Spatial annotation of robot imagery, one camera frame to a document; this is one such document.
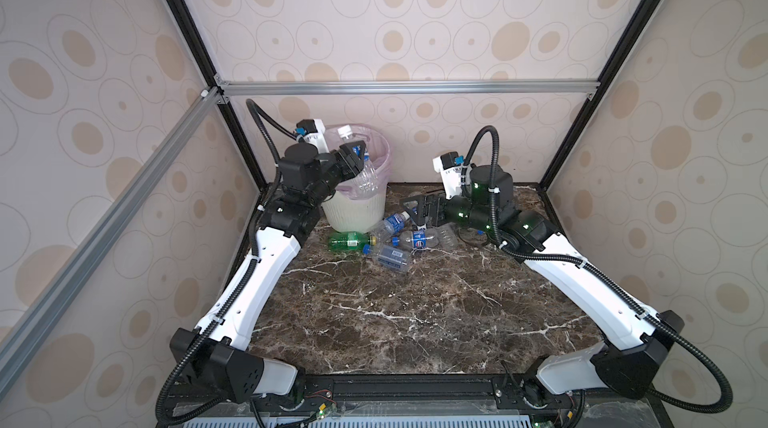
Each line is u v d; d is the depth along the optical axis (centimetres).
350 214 97
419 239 97
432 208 58
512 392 73
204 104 83
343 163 59
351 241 97
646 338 39
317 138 59
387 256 94
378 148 95
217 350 38
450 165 57
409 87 97
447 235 100
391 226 103
